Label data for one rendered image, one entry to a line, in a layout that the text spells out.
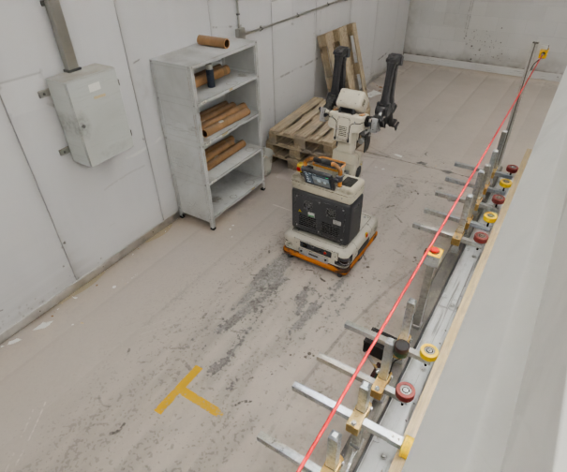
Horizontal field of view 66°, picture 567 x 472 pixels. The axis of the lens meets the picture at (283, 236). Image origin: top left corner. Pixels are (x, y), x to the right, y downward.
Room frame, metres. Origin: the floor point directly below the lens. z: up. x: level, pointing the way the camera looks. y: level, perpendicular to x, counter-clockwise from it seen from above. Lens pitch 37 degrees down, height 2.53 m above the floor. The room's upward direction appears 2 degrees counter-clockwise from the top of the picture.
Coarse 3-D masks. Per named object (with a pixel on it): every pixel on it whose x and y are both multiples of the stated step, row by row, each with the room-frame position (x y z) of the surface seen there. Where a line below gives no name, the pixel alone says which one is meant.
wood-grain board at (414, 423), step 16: (512, 192) 2.58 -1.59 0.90; (496, 224) 2.21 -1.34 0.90; (480, 272) 1.77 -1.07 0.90; (464, 304) 1.53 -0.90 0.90; (448, 336) 1.34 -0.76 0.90; (448, 352) 1.24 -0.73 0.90; (432, 368) 1.16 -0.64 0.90; (432, 384) 1.08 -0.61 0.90; (416, 416) 0.94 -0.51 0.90; (416, 432) 0.88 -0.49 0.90; (400, 448) 0.82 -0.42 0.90; (400, 464) 0.76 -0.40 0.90
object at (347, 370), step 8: (320, 352) 1.29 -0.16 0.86; (320, 360) 1.26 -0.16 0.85; (328, 360) 1.25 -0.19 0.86; (336, 368) 1.22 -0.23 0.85; (344, 368) 1.20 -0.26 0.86; (352, 368) 1.20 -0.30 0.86; (360, 376) 1.16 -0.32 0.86; (368, 376) 1.16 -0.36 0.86; (384, 392) 1.09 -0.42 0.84; (392, 392) 1.08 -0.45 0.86
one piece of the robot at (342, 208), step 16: (304, 160) 3.02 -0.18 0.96; (320, 160) 2.94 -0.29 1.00; (352, 176) 3.01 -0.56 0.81; (304, 192) 3.01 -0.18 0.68; (320, 192) 2.92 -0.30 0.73; (336, 192) 2.84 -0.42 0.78; (352, 192) 2.79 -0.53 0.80; (304, 208) 2.99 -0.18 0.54; (320, 208) 2.91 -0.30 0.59; (336, 208) 2.83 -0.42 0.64; (352, 208) 2.80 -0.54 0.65; (304, 224) 2.99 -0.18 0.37; (320, 224) 2.91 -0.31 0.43; (336, 224) 2.82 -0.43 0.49; (352, 224) 2.82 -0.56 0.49; (336, 240) 2.82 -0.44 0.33
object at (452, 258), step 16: (496, 176) 3.14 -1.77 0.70; (480, 208) 2.68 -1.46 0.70; (448, 256) 2.15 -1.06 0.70; (448, 272) 2.00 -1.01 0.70; (432, 288) 1.86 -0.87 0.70; (432, 304) 1.73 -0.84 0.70; (416, 336) 1.50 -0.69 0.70; (400, 368) 1.31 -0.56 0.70; (384, 400) 1.14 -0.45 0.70; (368, 416) 1.06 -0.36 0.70; (368, 432) 0.99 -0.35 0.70; (352, 448) 0.92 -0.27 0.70; (352, 464) 0.86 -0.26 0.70
